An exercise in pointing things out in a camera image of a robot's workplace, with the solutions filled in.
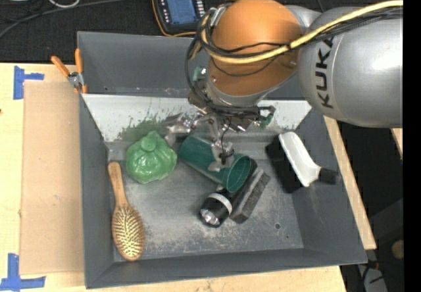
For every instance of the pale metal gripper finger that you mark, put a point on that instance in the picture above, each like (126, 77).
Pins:
(221, 156)
(181, 128)

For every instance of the green toy lettuce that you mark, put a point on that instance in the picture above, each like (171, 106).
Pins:
(149, 160)

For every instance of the brown cardboard board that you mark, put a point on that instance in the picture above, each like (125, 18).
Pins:
(49, 179)

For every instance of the dark green plastic cup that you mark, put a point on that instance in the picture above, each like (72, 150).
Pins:
(197, 156)

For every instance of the black flashlight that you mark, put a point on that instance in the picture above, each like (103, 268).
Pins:
(215, 210)

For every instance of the grey metal bin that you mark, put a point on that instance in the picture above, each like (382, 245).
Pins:
(171, 211)

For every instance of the white brush with black end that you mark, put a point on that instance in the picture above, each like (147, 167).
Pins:
(301, 159)

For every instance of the dark grey felt eraser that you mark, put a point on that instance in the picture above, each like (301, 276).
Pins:
(250, 198)

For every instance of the wooden hairbrush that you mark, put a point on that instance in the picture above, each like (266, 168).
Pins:
(126, 228)

